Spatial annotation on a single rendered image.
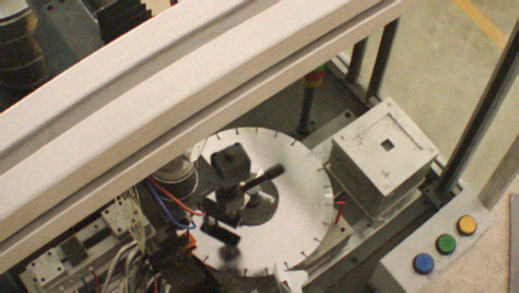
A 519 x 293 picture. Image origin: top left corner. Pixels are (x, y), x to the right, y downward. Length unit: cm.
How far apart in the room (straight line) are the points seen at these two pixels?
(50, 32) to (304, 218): 69
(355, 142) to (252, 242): 35
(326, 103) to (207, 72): 154
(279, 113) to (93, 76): 152
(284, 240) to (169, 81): 116
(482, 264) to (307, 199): 122
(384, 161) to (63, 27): 86
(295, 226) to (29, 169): 120
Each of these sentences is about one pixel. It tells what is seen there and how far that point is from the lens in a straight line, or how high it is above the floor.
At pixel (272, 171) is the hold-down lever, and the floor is 122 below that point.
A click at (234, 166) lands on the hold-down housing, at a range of 118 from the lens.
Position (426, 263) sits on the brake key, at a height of 91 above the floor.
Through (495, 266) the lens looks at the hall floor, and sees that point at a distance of 261.
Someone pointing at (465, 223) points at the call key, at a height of 91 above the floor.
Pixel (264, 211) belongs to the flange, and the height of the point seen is 96.
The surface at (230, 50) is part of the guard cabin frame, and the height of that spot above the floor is 205.
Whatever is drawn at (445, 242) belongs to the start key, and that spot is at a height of 91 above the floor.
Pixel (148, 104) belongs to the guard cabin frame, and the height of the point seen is 205.
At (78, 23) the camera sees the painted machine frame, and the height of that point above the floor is 152.
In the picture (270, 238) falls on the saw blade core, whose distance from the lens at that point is 146.
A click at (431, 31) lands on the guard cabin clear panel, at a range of 151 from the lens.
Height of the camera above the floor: 230
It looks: 61 degrees down
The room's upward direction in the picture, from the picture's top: 5 degrees clockwise
